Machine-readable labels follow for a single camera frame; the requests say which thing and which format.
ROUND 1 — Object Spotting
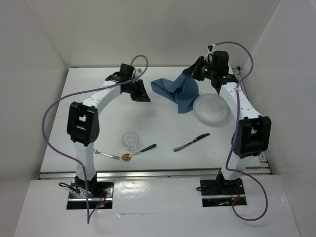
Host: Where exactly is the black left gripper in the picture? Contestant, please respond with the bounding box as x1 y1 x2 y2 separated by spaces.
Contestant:
123 78 150 102

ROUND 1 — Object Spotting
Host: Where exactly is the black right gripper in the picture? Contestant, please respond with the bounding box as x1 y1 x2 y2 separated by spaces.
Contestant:
184 56 217 81

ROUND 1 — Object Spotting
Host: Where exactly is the blue cloth napkin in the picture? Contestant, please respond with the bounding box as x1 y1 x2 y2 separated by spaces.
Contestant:
151 74 199 114

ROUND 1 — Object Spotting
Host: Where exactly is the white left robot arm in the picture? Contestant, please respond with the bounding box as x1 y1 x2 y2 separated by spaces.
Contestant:
67 64 150 197

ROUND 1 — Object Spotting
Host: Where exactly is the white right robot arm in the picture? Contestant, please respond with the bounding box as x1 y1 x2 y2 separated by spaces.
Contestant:
183 51 272 195

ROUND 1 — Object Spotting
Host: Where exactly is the white round plate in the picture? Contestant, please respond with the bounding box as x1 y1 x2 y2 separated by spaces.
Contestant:
193 93 230 124

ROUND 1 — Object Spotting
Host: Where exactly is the clear drinking glass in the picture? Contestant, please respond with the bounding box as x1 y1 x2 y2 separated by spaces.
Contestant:
121 132 139 152

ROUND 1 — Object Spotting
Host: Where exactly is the silver table knife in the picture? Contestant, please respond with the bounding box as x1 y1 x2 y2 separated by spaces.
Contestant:
173 133 210 152

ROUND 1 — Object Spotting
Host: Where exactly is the silver fork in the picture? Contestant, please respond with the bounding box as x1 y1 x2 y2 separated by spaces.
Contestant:
93 149 122 160

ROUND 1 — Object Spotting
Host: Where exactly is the gold spoon dark handle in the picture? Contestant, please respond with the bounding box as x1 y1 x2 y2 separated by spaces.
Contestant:
122 144 157 161

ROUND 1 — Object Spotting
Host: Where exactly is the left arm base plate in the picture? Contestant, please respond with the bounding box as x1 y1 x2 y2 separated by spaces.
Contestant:
59 181 114 210

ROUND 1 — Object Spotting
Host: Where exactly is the aluminium rail frame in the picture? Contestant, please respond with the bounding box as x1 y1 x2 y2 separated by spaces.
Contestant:
38 65 272 180

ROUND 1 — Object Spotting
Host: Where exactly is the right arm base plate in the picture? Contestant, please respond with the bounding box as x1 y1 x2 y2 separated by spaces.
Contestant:
196 179 247 207

